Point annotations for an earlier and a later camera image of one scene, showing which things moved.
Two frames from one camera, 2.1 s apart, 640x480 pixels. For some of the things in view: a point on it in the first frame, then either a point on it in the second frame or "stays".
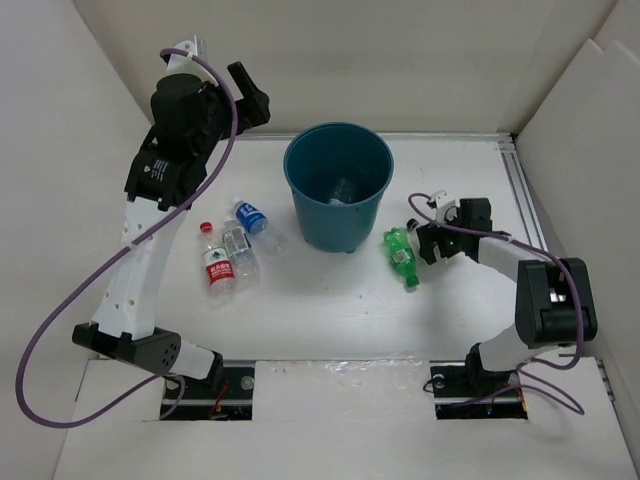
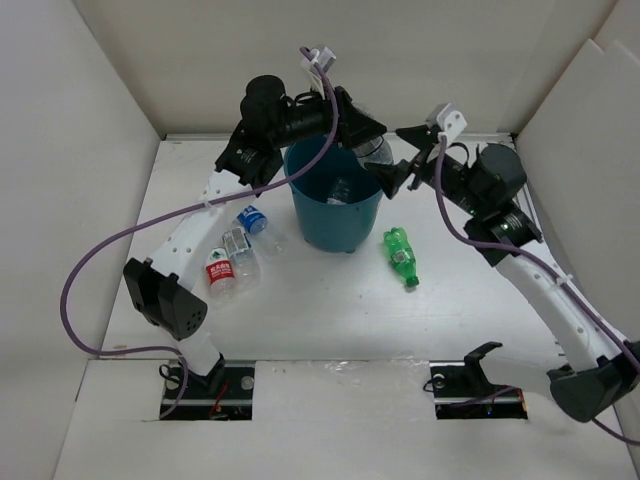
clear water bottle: (343, 193) stays
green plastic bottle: (402, 255) stays
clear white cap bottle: (237, 246) stays
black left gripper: (253, 108) -> (355, 125)
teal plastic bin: (316, 155) stays
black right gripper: (426, 236) -> (390, 176)
